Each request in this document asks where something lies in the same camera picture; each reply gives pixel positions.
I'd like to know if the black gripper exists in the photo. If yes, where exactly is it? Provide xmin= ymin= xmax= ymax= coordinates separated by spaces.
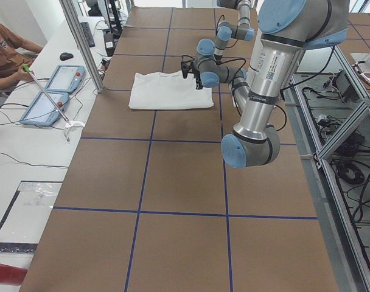
xmin=193 ymin=70 xmax=203 ymax=90

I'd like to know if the white long-sleeve printed shirt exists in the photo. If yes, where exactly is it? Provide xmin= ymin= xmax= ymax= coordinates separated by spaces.
xmin=128 ymin=71 xmax=214 ymax=110

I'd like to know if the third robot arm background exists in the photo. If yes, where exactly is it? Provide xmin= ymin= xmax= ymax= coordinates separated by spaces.
xmin=351 ymin=52 xmax=370 ymax=74

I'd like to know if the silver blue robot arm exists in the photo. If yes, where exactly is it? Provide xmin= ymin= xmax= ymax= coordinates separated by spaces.
xmin=214 ymin=0 xmax=254 ymax=63
xmin=191 ymin=1 xmax=349 ymax=168

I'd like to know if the black keyboard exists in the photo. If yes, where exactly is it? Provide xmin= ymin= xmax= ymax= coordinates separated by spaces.
xmin=80 ymin=21 xmax=96 ymax=47

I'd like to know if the upper blue teach pendant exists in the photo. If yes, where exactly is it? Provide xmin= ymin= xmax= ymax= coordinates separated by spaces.
xmin=45 ymin=64 xmax=85 ymax=94

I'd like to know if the blue teach pendant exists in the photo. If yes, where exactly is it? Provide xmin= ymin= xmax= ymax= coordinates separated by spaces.
xmin=45 ymin=64 xmax=85 ymax=94
xmin=20 ymin=92 xmax=60 ymax=127

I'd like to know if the black computer mouse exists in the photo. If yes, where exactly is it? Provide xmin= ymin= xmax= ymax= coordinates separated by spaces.
xmin=59 ymin=52 xmax=74 ymax=61

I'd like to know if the lower blue teach pendant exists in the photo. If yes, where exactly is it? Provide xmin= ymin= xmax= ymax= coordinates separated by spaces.
xmin=20 ymin=92 xmax=60 ymax=127

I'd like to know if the seated person brown shirt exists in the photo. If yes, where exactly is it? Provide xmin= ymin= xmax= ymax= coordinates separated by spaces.
xmin=0 ymin=23 xmax=43 ymax=90

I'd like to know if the clear plastic garment bag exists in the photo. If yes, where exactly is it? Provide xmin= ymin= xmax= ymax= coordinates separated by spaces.
xmin=0 ymin=181 xmax=62 ymax=254

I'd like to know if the red fire extinguisher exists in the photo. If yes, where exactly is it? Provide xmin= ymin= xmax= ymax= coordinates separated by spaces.
xmin=0 ymin=263 xmax=28 ymax=286

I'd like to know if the aluminium frame post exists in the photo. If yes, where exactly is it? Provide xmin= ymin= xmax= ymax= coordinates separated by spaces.
xmin=59 ymin=0 xmax=103 ymax=93

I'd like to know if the aluminium profile frame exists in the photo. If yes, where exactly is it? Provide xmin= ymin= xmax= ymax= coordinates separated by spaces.
xmin=285 ymin=40 xmax=370 ymax=291

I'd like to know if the long grabber stick green handle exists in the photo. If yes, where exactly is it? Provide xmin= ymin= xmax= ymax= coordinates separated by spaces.
xmin=22 ymin=64 xmax=85 ymax=142

